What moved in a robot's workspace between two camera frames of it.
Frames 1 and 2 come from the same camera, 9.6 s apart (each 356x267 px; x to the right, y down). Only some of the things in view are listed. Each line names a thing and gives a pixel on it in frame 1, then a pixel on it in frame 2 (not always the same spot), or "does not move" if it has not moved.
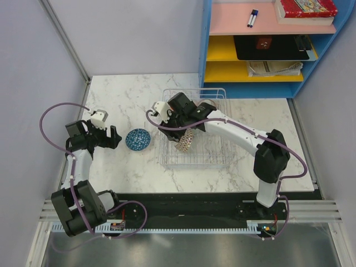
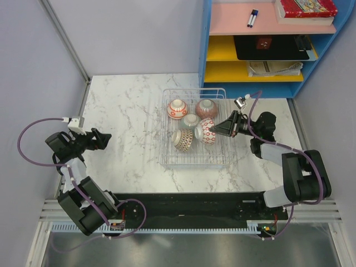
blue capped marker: (255, 14) does not move
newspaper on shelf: (261, 68) does not move
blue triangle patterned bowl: (138, 139) -> (203, 133)
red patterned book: (306, 12) does not move
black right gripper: (169, 135) -> (230, 126)
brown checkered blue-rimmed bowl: (184, 142) does not move
